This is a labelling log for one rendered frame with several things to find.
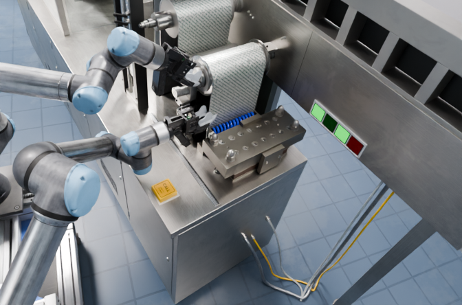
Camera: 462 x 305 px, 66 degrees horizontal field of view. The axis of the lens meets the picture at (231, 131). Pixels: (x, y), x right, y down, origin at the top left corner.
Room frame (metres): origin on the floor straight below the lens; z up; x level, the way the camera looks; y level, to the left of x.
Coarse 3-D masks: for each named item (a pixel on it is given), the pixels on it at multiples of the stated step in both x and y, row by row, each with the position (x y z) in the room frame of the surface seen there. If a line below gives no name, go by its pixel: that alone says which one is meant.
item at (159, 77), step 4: (164, 68) 0.85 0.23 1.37; (156, 72) 0.85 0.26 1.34; (160, 72) 0.84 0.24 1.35; (164, 72) 0.85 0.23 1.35; (156, 76) 0.85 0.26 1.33; (160, 76) 0.84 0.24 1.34; (164, 76) 0.85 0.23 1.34; (152, 80) 0.86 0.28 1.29; (156, 80) 0.85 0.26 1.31; (160, 80) 0.84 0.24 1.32; (164, 80) 0.85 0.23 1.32; (152, 84) 0.85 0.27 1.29; (156, 84) 0.84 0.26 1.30; (160, 84) 0.84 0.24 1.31; (164, 84) 0.85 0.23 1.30; (152, 88) 0.85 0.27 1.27; (156, 88) 0.84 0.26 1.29; (160, 88) 0.84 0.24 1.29; (156, 92) 0.84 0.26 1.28; (160, 92) 0.84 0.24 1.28
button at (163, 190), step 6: (168, 180) 0.75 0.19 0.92; (156, 186) 0.72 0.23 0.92; (162, 186) 0.72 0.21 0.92; (168, 186) 0.73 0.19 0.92; (156, 192) 0.69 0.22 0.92; (162, 192) 0.70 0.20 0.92; (168, 192) 0.70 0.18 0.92; (174, 192) 0.71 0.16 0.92; (162, 198) 0.67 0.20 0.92; (168, 198) 0.69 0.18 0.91
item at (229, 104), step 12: (252, 84) 1.08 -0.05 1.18; (216, 96) 0.96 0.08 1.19; (228, 96) 1.00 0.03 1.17; (240, 96) 1.04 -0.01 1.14; (252, 96) 1.09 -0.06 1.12; (216, 108) 0.97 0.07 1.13; (228, 108) 1.01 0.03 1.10; (240, 108) 1.05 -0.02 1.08; (252, 108) 1.10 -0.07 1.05; (216, 120) 0.98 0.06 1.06; (228, 120) 1.02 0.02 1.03
